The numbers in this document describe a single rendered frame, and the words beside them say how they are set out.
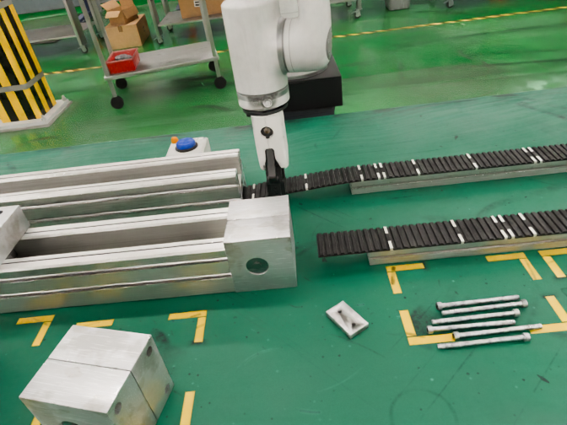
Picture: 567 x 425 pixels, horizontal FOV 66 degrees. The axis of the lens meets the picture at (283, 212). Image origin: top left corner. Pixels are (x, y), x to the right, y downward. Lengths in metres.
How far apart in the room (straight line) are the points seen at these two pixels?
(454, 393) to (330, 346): 0.15
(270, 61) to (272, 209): 0.22
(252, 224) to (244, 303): 0.11
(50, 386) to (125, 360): 0.07
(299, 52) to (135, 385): 0.47
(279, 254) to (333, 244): 0.09
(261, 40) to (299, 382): 0.46
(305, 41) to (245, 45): 0.09
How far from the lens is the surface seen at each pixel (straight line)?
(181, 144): 0.92
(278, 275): 0.62
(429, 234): 0.67
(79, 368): 0.52
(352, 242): 0.66
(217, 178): 0.76
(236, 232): 0.60
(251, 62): 0.68
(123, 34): 5.77
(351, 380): 0.54
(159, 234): 0.69
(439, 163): 0.85
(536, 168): 0.91
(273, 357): 0.57
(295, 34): 0.66
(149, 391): 0.53
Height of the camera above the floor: 1.24
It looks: 36 degrees down
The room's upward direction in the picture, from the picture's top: 8 degrees counter-clockwise
